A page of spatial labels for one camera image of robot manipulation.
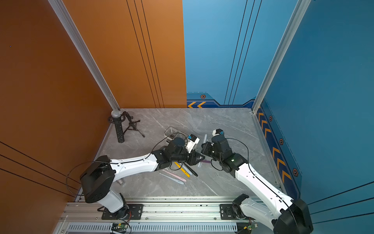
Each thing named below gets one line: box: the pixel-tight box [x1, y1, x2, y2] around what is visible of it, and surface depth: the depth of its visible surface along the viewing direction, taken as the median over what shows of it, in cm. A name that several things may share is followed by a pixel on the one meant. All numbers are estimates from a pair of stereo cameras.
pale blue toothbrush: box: [158, 172, 185, 185], surface depth 85 cm
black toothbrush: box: [182, 162, 199, 177], surface depth 89 cm
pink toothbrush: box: [162, 169, 187, 182], surface depth 86 cm
